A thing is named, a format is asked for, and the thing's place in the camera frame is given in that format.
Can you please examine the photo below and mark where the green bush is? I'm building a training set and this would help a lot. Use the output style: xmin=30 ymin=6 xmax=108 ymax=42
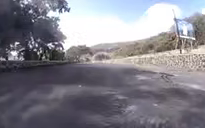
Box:
xmin=65 ymin=44 xmax=94 ymax=63

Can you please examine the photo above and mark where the dark grey asphalt road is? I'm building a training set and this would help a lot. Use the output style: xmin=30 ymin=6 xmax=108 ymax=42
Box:
xmin=0 ymin=61 xmax=205 ymax=128

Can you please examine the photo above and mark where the bushy hillside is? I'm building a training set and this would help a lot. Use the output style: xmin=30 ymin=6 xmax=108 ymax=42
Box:
xmin=89 ymin=12 xmax=205 ymax=60

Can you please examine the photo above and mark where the large dark tree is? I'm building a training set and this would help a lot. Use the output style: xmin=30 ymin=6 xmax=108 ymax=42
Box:
xmin=0 ymin=0 xmax=71 ymax=62

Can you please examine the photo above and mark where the signboard on poles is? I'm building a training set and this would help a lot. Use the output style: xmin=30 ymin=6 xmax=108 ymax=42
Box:
xmin=171 ymin=8 xmax=197 ymax=55

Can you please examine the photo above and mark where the stone retaining wall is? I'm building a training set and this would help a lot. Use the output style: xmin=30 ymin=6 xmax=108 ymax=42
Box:
xmin=107 ymin=52 xmax=205 ymax=72

